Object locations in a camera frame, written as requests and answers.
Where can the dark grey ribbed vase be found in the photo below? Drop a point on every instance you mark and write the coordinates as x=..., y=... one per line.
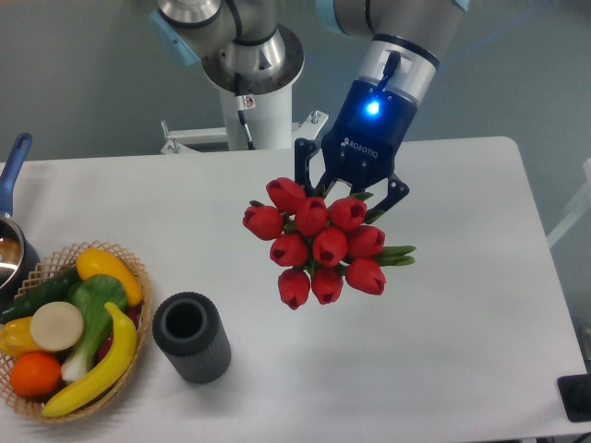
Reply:
x=188, y=329

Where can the green bok choy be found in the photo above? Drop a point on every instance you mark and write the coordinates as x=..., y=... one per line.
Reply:
x=89, y=298

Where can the yellow banana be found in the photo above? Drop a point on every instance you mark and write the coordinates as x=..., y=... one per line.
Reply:
x=103, y=375

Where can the orange fruit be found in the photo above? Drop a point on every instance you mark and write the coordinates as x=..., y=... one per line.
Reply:
x=35, y=374

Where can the white metal frame right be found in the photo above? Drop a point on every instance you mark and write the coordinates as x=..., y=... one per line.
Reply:
x=574, y=210

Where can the green cucumber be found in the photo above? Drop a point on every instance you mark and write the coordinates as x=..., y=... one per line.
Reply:
x=54, y=289

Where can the yellow squash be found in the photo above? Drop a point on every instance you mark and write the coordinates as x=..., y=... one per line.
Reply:
x=95, y=261

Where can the blue handled saucepan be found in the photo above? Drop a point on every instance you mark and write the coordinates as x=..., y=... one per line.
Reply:
x=18, y=257

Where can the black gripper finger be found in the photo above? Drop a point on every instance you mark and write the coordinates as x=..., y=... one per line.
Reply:
x=397, y=190
x=305, y=151

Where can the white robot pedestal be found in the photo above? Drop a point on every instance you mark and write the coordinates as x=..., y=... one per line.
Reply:
x=250, y=122

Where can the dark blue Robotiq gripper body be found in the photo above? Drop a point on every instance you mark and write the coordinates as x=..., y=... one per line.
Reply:
x=380, y=106

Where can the red tulip bouquet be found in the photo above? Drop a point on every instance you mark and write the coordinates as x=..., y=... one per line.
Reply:
x=322, y=247

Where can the black device at table edge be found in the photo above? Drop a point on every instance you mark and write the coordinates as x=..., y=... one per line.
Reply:
x=575, y=397

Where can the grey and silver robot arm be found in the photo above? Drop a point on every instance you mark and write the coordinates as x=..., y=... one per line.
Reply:
x=253, y=61

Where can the beige round radish slice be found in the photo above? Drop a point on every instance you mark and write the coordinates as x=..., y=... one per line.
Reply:
x=56, y=326

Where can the woven wicker basket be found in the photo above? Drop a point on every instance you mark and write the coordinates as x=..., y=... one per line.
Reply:
x=49, y=267

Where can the yellow bell pepper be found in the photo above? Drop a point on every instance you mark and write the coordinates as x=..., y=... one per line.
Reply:
x=16, y=338

